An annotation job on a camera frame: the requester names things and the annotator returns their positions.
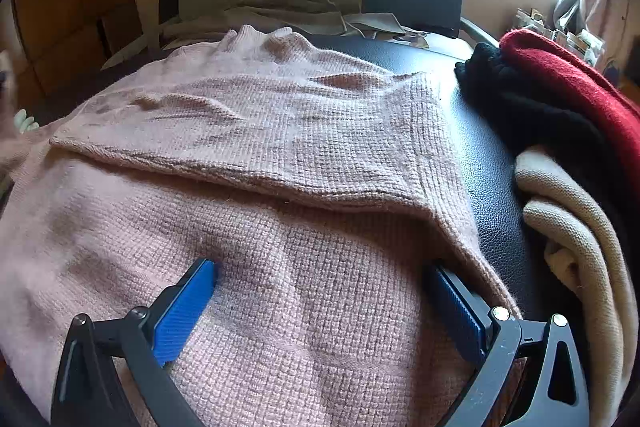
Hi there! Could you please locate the red knitted garment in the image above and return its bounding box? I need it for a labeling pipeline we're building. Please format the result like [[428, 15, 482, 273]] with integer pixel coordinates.
[[499, 29, 640, 228]]

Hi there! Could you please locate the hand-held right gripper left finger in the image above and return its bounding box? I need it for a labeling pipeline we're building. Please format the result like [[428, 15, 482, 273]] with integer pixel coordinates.
[[51, 257, 218, 427]]

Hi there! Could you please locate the black knitted garment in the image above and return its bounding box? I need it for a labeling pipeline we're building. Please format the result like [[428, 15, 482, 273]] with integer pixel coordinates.
[[454, 42, 632, 273]]

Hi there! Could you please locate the beige knitted garment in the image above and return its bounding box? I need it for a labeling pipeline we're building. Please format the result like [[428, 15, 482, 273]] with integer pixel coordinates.
[[514, 146, 640, 427]]

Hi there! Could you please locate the clutter of small packets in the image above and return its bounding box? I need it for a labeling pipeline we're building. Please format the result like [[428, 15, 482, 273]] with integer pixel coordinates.
[[510, 7, 608, 68]]

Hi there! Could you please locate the grey cloth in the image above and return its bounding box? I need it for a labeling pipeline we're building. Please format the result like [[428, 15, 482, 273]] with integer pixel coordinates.
[[102, 0, 431, 68]]

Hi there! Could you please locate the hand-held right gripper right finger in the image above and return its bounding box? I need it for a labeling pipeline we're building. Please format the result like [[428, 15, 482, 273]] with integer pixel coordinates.
[[423, 263, 591, 427]]

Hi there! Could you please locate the pink knitted sweater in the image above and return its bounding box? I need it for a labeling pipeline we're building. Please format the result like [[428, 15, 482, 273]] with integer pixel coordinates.
[[0, 26, 524, 427]]

